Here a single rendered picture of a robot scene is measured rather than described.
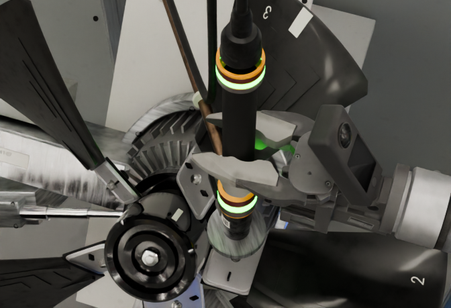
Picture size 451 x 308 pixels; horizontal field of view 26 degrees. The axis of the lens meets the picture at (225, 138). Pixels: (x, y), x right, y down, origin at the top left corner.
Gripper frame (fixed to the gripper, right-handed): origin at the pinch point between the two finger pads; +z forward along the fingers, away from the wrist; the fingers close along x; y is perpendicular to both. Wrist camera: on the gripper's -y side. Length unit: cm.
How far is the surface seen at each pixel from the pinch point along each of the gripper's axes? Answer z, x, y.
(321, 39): -7.2, 17.2, 3.0
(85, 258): 15.7, -5.2, 31.7
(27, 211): 27.7, 0.9, 37.3
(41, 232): 61, 39, 147
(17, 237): 66, 36, 147
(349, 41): -6, 60, 61
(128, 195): 11.8, 1.8, 24.3
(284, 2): -1.7, 21.4, 3.6
